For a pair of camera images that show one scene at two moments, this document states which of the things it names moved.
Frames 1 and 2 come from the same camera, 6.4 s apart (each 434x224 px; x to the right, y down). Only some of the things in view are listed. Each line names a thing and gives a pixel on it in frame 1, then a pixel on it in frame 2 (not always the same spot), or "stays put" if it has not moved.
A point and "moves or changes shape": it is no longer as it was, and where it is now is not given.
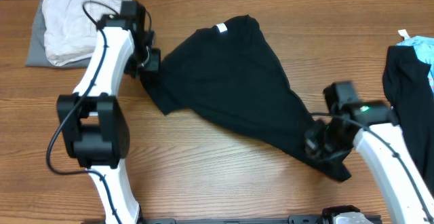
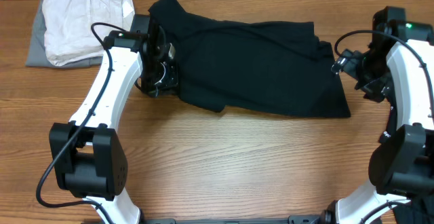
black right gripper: x=310 y=142 to x=380 y=89
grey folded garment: x=36 y=55 stays put
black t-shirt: x=229 y=74 moves or changes shape
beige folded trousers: x=70 y=34 stays put
